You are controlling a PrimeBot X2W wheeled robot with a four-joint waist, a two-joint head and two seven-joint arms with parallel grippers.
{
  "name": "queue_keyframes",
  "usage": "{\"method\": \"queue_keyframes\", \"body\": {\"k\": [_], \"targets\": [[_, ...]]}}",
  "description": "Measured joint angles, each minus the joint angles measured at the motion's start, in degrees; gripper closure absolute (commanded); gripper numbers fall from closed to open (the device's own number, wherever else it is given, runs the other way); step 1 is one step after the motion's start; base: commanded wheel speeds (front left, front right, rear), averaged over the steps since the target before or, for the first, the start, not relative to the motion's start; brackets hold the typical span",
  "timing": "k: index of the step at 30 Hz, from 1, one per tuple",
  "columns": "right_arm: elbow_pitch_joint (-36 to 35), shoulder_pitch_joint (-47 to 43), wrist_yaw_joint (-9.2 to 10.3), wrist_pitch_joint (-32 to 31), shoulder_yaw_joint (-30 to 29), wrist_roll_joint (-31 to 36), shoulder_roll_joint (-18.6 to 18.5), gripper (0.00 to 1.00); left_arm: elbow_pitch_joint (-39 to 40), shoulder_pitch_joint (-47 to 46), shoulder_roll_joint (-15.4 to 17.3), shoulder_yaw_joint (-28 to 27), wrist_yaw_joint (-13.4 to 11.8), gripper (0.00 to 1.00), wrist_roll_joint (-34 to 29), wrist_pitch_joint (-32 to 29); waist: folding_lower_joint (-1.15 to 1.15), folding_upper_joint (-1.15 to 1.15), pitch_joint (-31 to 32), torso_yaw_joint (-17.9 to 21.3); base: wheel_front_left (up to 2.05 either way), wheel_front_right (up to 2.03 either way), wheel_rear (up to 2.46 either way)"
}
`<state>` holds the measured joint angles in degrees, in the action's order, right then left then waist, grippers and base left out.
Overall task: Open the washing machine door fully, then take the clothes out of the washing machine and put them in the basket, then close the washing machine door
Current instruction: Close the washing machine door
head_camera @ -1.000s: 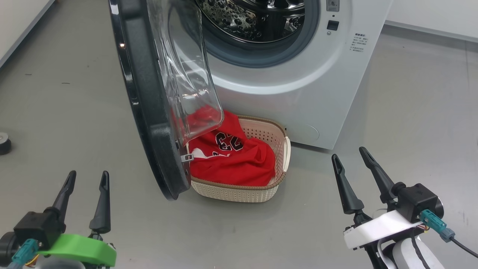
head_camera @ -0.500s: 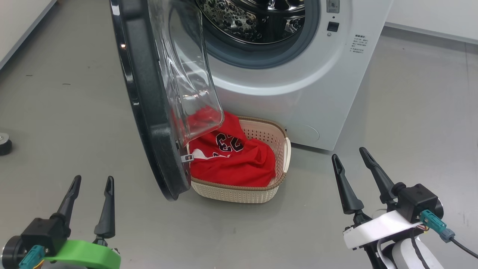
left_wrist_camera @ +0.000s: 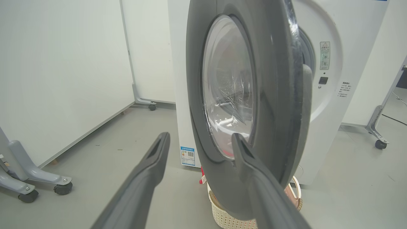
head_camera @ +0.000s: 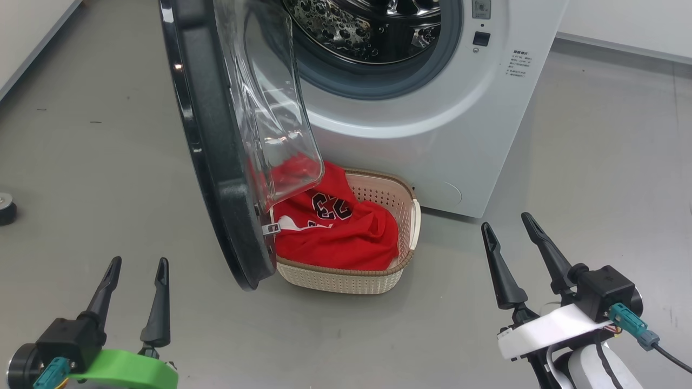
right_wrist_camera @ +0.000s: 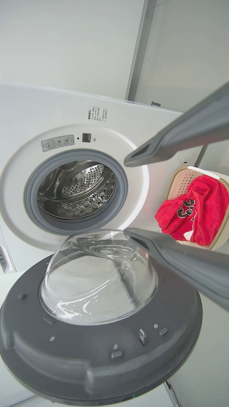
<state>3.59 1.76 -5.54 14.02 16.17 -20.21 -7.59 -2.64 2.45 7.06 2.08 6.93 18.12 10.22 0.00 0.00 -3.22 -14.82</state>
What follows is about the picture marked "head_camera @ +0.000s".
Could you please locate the cream perforated basket brown rim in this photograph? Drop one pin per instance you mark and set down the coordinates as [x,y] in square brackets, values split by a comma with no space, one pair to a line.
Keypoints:
[373,281]

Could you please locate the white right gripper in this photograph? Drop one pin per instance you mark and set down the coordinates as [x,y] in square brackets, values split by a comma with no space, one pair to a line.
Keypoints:
[546,329]

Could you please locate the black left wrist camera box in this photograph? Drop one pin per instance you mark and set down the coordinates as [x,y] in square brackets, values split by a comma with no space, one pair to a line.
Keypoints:
[70,340]

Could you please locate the grey instruction sticker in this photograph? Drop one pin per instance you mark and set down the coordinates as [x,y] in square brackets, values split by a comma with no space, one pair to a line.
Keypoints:
[481,8]

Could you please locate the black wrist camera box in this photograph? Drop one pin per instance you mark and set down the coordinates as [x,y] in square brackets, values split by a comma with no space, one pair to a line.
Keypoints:
[605,289]
[70,340]

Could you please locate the red basketball jersey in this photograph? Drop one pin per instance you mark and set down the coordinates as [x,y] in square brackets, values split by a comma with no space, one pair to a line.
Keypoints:
[346,237]

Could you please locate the black round floor puck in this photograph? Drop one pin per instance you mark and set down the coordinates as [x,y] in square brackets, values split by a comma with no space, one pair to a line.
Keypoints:
[6,210]

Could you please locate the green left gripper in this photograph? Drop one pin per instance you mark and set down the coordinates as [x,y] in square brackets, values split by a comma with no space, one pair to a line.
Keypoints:
[130,370]

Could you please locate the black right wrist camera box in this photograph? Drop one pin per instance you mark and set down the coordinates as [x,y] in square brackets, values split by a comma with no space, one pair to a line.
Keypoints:
[605,289]

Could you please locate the black round glass washer door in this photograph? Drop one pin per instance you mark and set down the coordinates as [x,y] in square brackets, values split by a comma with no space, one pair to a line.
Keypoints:
[221,162]

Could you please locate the small printed text sticker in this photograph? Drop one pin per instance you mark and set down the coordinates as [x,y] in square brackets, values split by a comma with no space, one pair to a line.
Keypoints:
[519,64]

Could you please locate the white front-load washing machine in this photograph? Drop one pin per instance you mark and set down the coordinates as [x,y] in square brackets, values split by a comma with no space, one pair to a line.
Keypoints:
[443,135]

